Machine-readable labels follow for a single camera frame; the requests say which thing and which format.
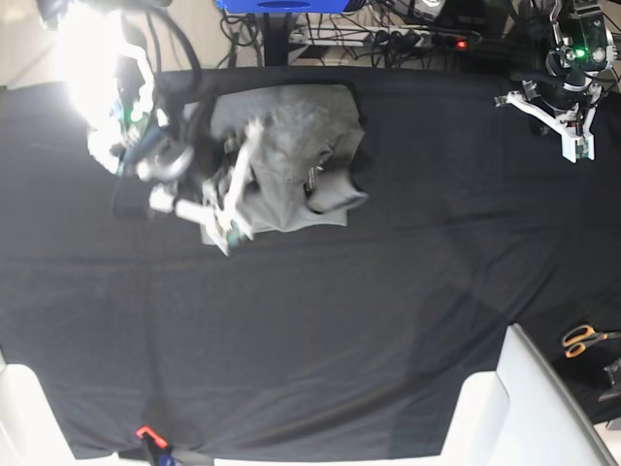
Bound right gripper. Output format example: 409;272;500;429
147;116;335;255

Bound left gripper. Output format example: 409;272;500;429
494;80;603;163

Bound grey T-shirt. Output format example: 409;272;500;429
210;84;368;233

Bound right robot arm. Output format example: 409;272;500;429
37;1;348;253

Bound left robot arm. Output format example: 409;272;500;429
495;1;620;163

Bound blue plastic bin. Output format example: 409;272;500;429
215;0;348;14

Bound black table cloth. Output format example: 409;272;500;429
1;67;620;461

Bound black metal tool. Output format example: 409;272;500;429
598;359;621;402

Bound white chair right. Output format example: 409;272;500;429
440;324;618;465

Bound white chair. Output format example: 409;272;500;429
1;360;76;465
440;324;618;465

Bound red black clamp bottom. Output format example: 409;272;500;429
136;425;176;466

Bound white chair left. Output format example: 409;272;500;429
1;360;76;465

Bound black stand post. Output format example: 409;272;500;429
260;13;293;67

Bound orange handled scissors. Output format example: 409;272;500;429
562;324;620;359

